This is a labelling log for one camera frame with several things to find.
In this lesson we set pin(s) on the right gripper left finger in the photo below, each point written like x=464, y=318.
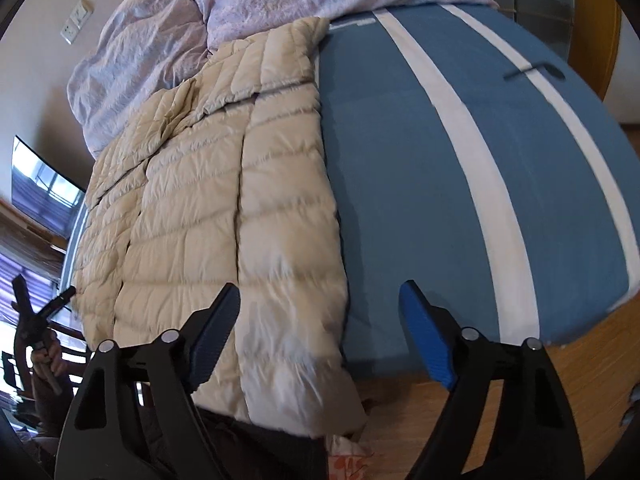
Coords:
x=206, y=333

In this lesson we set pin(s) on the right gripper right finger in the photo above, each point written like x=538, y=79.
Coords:
x=429, y=328

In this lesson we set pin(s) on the beige quilted down jacket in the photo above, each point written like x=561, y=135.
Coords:
x=222, y=180

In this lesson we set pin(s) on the person's left hand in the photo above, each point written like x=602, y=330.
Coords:
x=49, y=370

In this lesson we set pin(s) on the blue white striped bedsheet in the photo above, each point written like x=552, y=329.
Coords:
x=465, y=156

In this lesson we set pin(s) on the lilac floral duvet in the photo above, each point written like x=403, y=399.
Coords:
x=148, y=45

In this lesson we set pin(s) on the wooden glass wardrobe door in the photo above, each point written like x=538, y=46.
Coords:
x=586, y=33

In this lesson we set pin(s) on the white wall socket plate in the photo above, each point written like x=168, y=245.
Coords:
x=79, y=16

